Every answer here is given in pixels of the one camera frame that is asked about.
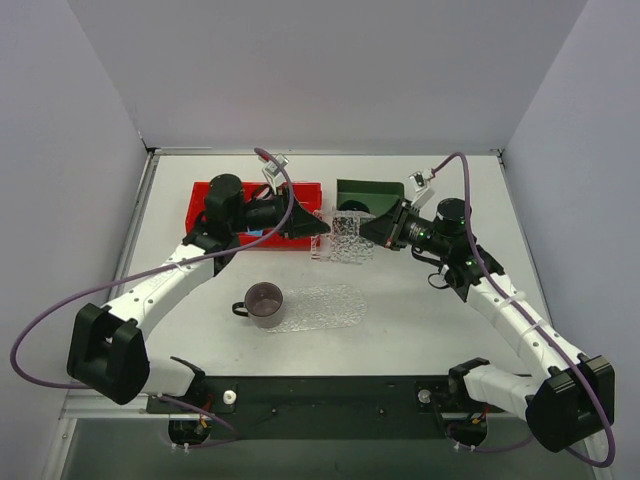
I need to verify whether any clear textured holder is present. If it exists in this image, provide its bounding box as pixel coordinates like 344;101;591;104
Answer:
310;209;374;265

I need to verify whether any dark green mug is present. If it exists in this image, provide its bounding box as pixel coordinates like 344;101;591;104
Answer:
338;199;370;214

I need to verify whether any mauve mug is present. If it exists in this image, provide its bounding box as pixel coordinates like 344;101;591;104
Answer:
231;282;285;329

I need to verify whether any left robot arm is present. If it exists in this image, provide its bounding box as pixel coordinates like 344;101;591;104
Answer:
66;174;330;412

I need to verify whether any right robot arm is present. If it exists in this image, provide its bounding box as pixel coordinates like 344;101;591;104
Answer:
359;198;615;452

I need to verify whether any clear textured oval tray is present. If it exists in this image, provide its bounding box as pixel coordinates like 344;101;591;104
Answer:
264;284;368;333

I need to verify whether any red compartment bin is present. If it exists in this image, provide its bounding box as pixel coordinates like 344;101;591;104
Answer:
185;181;322;250

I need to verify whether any green plastic bin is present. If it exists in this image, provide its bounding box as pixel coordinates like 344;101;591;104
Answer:
329;179;405;226

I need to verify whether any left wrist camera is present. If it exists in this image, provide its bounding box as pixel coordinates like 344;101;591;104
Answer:
262;154;289;190

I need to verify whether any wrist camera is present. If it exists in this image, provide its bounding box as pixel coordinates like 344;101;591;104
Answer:
262;154;289;190
408;171;435;210

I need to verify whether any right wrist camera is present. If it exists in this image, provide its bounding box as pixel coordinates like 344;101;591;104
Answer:
408;171;435;210

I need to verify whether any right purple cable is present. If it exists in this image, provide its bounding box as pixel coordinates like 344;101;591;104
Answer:
429;151;619;469

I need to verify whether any purple cable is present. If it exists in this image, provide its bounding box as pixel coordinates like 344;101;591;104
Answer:
429;151;619;469
9;146;296;449

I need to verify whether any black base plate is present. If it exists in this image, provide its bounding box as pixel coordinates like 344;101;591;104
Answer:
144;374;506;441

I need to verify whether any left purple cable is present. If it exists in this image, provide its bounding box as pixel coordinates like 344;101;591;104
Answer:
9;146;296;449

